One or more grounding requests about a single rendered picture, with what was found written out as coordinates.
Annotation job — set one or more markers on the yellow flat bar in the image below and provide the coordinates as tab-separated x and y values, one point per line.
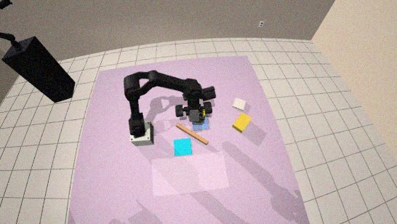
241	122

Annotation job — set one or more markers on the tan curved wooden bar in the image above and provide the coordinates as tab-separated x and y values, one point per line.
192	134

